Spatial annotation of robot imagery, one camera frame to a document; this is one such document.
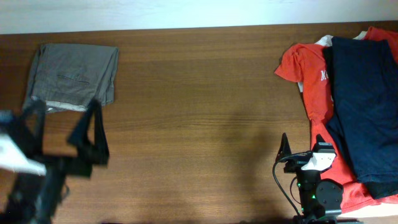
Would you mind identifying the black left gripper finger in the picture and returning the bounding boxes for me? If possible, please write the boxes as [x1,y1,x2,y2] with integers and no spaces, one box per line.
[67,100,109,165]
[19,100,46,156]

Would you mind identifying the grey cargo shorts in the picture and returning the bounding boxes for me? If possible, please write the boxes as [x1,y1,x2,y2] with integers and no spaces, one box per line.
[22,44,119,113]

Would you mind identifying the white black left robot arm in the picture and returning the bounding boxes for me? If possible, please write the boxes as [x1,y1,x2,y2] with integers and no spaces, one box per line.
[1,100,109,223]

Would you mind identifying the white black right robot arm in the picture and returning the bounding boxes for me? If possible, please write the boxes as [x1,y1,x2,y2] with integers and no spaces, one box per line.
[272,133,343,224]

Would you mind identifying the red t-shirt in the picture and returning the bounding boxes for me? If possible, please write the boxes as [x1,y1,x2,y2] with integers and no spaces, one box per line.
[274,26,398,215]

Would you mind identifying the navy blue garment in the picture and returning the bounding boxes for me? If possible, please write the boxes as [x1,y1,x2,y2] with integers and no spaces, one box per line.
[323,37,397,199]

